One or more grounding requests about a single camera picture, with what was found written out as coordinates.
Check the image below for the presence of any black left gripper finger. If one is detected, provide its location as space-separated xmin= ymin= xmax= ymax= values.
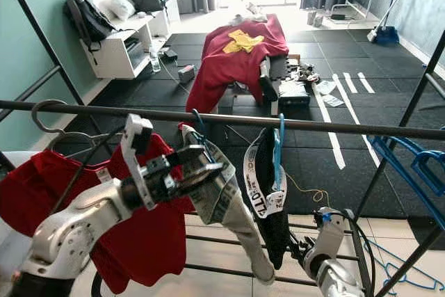
xmin=181 ymin=163 xmax=225 ymax=193
xmin=167 ymin=144 xmax=209 ymax=171

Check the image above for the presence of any grey garment printed waistband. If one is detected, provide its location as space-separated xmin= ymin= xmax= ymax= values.
xmin=177 ymin=123 xmax=277 ymax=285

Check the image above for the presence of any light blue plastic hanger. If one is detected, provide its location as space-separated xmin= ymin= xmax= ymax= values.
xmin=270 ymin=113 xmax=288 ymax=195

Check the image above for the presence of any grey metal hanger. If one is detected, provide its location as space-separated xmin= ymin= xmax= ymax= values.
xmin=31 ymin=99 xmax=133 ymax=162

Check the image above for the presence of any black garment white waistband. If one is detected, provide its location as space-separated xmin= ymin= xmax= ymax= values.
xmin=243 ymin=127 xmax=294 ymax=271

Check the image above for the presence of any small grey box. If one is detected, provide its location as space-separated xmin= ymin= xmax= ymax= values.
xmin=177 ymin=64 xmax=196 ymax=84

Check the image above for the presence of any red flag yellow star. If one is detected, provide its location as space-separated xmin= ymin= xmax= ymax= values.
xmin=186 ymin=13 xmax=291 ymax=113

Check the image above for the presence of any clear water bottle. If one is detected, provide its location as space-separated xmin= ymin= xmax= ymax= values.
xmin=148 ymin=45 xmax=160 ymax=74

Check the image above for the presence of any black flat box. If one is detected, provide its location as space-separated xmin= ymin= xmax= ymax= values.
xmin=278 ymin=80 xmax=313 ymax=106

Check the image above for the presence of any white shelf unit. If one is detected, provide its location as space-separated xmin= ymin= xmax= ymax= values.
xmin=81 ymin=8 xmax=175 ymax=79

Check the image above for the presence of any black metal clothes rack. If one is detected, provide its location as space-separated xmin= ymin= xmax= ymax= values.
xmin=0 ymin=0 xmax=445 ymax=297

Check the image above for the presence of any white pillow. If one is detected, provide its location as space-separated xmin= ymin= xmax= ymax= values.
xmin=97 ymin=0 xmax=137 ymax=23

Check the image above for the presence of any black backpack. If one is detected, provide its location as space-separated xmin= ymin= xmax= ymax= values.
xmin=64 ymin=0 xmax=116 ymax=51

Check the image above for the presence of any blue broom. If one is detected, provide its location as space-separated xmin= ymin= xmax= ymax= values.
xmin=367 ymin=0 xmax=419 ymax=46

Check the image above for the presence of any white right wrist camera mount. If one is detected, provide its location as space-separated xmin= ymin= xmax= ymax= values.
xmin=313 ymin=207 xmax=350 ymax=264

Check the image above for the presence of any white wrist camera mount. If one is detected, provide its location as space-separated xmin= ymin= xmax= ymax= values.
xmin=313 ymin=207 xmax=350 ymax=264
xmin=120 ymin=113 xmax=156 ymax=211

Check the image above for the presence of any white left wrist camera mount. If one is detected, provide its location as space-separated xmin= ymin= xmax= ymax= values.
xmin=120 ymin=113 xmax=156 ymax=211

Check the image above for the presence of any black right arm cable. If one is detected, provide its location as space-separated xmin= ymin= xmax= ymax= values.
xmin=341 ymin=210 xmax=378 ymax=296

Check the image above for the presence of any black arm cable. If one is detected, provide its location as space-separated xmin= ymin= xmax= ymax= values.
xmin=341 ymin=210 xmax=378 ymax=296
xmin=73 ymin=127 xmax=130 ymax=209

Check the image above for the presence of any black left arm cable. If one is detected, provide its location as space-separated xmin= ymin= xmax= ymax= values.
xmin=73 ymin=127 xmax=130 ymax=209

